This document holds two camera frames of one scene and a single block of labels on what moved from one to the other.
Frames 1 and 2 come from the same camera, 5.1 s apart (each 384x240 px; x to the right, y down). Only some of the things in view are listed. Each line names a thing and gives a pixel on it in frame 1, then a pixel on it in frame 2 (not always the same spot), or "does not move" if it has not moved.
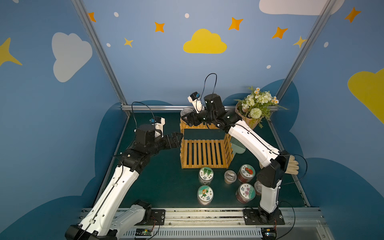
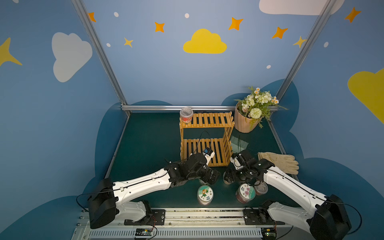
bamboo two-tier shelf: x=204 y=145 does not move
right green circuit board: x=268 y=234 does not move
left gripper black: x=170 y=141 -> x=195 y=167
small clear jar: x=185 y=111 does not move
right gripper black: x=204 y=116 -> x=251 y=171
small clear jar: x=258 y=187 does not move
